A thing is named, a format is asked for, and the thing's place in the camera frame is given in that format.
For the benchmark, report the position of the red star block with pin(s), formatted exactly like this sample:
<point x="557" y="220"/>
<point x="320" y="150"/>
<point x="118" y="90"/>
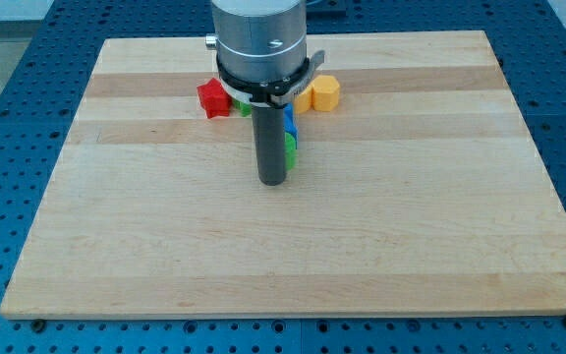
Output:
<point x="214" y="99"/>

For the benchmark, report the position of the blue triangle block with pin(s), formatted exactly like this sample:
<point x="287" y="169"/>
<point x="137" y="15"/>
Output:
<point x="289" y="123"/>

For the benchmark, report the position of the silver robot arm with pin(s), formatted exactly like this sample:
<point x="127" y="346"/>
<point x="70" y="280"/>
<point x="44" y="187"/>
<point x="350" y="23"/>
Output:
<point x="260" y="40"/>

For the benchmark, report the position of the wooden board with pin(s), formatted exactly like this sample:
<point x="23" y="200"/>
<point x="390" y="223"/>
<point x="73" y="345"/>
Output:
<point x="422" y="194"/>

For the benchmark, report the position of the green block behind rod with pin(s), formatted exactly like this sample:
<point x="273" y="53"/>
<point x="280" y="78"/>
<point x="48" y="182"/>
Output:
<point x="244" y="109"/>

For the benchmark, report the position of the green round block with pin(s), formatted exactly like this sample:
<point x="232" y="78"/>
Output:
<point x="290" y="151"/>

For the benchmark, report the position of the dark grey cylindrical pointer rod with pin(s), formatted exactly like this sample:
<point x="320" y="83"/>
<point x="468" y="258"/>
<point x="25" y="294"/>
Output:
<point x="269" y="134"/>

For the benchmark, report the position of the yellow block left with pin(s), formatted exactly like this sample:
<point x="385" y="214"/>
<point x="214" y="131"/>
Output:
<point x="303" y="101"/>

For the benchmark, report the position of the yellow hexagon block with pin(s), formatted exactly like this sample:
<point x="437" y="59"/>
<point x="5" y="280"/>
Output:
<point x="325" y="93"/>

